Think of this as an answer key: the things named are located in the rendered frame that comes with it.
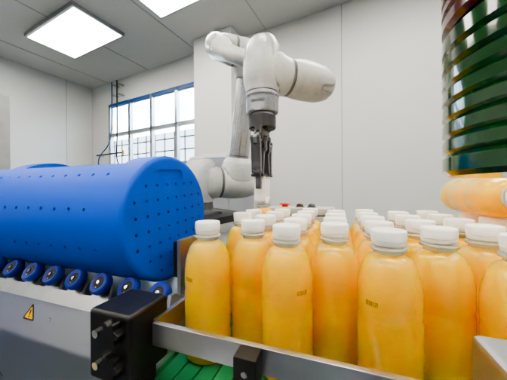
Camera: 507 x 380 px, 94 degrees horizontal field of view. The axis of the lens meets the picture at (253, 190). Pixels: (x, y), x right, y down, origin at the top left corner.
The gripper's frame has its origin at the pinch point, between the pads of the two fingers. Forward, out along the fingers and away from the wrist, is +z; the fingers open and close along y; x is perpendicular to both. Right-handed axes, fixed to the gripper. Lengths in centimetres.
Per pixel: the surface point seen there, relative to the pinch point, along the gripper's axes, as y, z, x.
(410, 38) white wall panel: -237, -161, 94
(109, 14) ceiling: -164, -223, -255
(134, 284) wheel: 27.0, 18.1, -17.4
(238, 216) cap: 16.7, 5.5, -0.1
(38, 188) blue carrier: 29, 0, -42
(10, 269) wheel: 28, 19, -56
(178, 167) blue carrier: 14.5, -5.4, -16.7
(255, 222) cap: 27.4, 4.9, 7.4
